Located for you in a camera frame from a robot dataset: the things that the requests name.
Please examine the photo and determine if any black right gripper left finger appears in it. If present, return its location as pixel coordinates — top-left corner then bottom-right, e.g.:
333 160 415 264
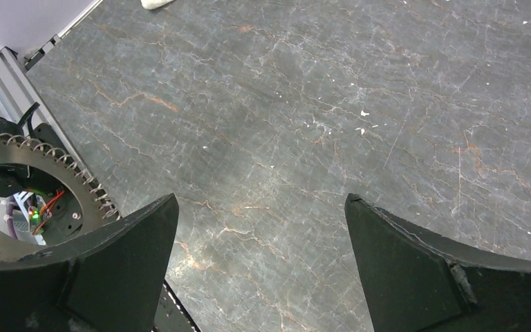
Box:
0 194 179 331

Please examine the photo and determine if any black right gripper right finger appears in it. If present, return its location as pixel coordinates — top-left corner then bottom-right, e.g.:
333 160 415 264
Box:
344 194 531 331

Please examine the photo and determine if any large ring of keyrings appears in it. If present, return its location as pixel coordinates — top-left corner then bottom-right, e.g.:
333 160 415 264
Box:
0 133 122 266

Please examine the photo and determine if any black white checkered pillow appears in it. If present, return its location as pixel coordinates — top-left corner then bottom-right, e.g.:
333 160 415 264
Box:
140 0 174 10

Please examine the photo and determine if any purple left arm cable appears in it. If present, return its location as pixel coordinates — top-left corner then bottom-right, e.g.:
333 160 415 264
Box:
4 203 21 241

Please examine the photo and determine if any aluminium rail frame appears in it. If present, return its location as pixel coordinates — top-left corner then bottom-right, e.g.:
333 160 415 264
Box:
0 36 74 138

